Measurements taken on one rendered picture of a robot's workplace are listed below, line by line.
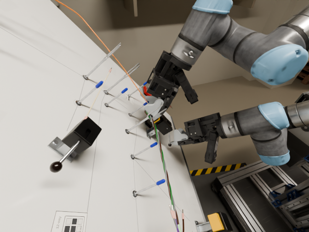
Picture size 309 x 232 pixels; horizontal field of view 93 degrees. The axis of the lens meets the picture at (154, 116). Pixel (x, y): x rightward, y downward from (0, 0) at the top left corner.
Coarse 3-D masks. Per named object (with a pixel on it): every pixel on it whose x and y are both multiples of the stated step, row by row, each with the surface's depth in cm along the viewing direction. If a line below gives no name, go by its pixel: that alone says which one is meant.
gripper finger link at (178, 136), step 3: (174, 132) 56; (177, 132) 55; (174, 135) 56; (177, 135) 55; (180, 135) 54; (183, 135) 54; (186, 135) 53; (174, 138) 56; (177, 138) 55; (180, 138) 55; (183, 138) 54; (186, 138) 53; (174, 141) 56; (174, 144) 56; (177, 144) 54
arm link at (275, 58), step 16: (304, 16) 26; (256, 32) 32; (272, 32) 29; (288, 32) 27; (304, 32) 26; (240, 48) 32; (256, 48) 29; (272, 48) 27; (288, 48) 26; (304, 48) 27; (240, 64) 34; (256, 64) 29; (272, 64) 26; (288, 64) 26; (304, 64) 27; (272, 80) 28; (288, 80) 29
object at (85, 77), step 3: (117, 45) 38; (120, 45) 36; (114, 48) 38; (117, 48) 37; (111, 51) 38; (114, 51) 37; (108, 54) 39; (111, 54) 37; (105, 57) 39; (108, 57) 38; (102, 60) 39; (105, 60) 39; (99, 63) 39; (96, 66) 40; (93, 69) 40; (90, 72) 41; (84, 75) 41; (87, 75) 41; (84, 78) 41; (87, 78) 42
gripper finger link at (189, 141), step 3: (177, 141) 54; (180, 141) 53; (183, 141) 51; (186, 141) 51; (189, 141) 50; (192, 141) 49; (195, 141) 50; (198, 141) 50; (180, 144) 53; (183, 144) 52; (186, 144) 51
